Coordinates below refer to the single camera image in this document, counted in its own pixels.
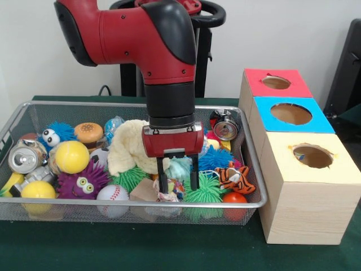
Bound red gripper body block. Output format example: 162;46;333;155
141;121;205;158

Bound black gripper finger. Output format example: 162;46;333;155
189;154;200;190
156;156;169;193

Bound wooden box with three holes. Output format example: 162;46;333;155
238;68;361;245

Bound green spiky rubber ball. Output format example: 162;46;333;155
183;172;225;203

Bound tiger plush toy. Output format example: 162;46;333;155
215;162;257;195

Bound cream waffle cloth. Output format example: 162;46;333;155
108;120;170;175

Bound white baseball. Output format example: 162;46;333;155
96;184;130;218

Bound purple spiky monster toy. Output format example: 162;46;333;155
57;159;110;200

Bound yellow tennis ball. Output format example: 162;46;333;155
55;141;90;174

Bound plain yellow ball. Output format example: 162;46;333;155
20;181;56;214

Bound crushed silver drink can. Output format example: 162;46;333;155
7;140;49;174

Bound green cloth on side table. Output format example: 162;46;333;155
337;106;361;136

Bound wire mesh bin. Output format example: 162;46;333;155
0;100;268;225

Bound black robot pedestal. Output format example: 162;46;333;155
109;0;226;98

